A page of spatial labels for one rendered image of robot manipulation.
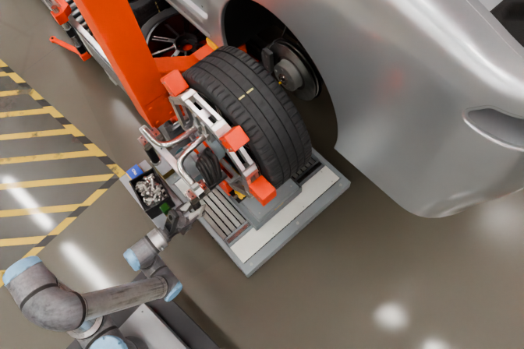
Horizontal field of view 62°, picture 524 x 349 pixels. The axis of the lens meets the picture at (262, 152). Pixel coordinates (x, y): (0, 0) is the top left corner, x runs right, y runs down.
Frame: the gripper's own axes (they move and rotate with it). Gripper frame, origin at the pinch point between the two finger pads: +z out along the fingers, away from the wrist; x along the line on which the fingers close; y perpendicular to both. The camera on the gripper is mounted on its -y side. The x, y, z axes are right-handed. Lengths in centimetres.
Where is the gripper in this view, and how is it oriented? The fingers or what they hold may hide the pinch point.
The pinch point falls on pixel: (200, 202)
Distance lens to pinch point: 184.7
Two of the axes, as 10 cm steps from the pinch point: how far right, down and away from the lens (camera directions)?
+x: 6.6, 6.4, -4.0
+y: 0.7, 4.8, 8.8
